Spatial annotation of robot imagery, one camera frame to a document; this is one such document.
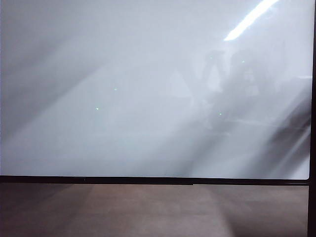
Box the black whiteboard stand frame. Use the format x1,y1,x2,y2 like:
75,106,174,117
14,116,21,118
0,0,316,237

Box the white glossy whiteboard panel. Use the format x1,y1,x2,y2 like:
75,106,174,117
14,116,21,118
0,0,313,181

